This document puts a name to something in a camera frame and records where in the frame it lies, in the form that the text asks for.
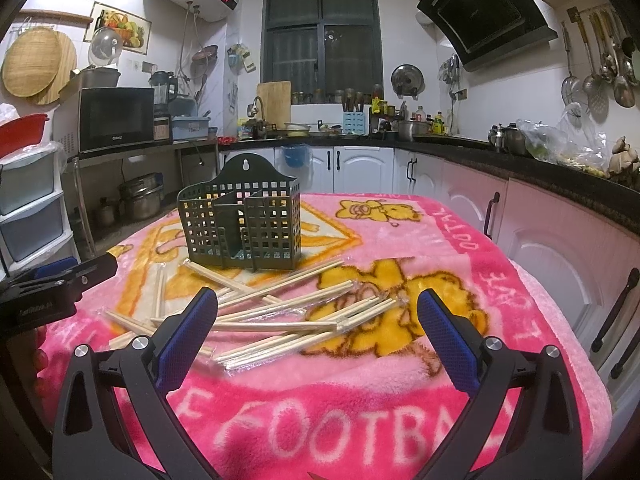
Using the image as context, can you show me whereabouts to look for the dark green utensil basket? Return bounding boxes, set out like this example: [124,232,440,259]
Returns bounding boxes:
[177,154,302,272]

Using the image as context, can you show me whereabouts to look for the white plastic drawer unit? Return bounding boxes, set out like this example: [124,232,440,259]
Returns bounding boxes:
[0,142,79,276]

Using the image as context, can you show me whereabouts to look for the wooden cutting board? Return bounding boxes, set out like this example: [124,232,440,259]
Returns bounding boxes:
[257,80,292,130]

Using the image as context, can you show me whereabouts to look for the glass pot lid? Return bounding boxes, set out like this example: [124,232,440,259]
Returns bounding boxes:
[88,27,122,67]

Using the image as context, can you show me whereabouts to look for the black microwave oven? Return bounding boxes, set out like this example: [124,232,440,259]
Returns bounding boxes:
[51,87,154,157]

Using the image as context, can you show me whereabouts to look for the wooden chopstick pair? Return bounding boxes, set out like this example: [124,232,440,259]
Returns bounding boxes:
[217,280,356,322]

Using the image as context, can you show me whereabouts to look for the hanging ladle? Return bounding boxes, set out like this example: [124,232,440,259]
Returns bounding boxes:
[601,10,636,108]

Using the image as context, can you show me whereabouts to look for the steel pots stack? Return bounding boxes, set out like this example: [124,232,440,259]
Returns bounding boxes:
[118,172,164,221]

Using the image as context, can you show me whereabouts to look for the dark kitchen window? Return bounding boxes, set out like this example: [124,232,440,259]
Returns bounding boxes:
[260,0,384,103]

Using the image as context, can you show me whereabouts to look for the steel cooking pot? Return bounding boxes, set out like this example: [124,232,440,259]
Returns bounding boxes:
[398,120,431,142]

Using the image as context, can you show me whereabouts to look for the black range hood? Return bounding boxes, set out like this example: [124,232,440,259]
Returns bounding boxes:
[418,0,558,73]

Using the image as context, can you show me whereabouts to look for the blue hanging bag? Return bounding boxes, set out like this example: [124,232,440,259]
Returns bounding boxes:
[282,144,308,169]

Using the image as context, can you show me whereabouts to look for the white base cabinets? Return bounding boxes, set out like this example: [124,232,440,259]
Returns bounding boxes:
[219,145,640,411]

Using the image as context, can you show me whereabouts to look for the red plastic basin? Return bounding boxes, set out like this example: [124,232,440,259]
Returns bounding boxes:
[0,113,49,157]

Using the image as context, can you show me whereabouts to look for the black blender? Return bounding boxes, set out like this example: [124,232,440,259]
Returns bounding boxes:
[149,70,178,143]

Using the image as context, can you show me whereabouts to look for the hanging pot lid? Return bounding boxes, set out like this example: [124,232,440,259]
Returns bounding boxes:
[390,64,425,100]

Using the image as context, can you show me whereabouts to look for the blue knife block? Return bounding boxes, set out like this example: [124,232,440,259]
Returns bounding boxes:
[342,112,368,136]

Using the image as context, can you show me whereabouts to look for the hanging skimmer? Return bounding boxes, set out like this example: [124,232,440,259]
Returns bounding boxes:
[561,22,582,106]

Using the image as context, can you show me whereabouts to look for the fruit picture frame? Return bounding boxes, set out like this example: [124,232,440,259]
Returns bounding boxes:
[84,1,152,55]

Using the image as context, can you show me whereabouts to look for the round bamboo tray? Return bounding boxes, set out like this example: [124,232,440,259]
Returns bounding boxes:
[1,27,62,98]

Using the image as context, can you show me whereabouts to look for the clear plastic bag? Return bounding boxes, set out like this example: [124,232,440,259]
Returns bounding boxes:
[515,103,610,176]

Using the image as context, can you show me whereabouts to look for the blue plastic box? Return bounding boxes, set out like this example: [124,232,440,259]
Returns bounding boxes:
[170,116,209,142]

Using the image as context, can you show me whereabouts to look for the steel kettle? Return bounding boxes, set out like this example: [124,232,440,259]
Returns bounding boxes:
[488,122,528,156]

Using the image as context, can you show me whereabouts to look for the wooden chopstick bundle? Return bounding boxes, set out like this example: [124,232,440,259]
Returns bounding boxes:
[212,297,400,372]

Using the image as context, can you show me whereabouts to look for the pink cartoon blanket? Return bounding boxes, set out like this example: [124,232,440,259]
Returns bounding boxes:
[37,192,614,480]

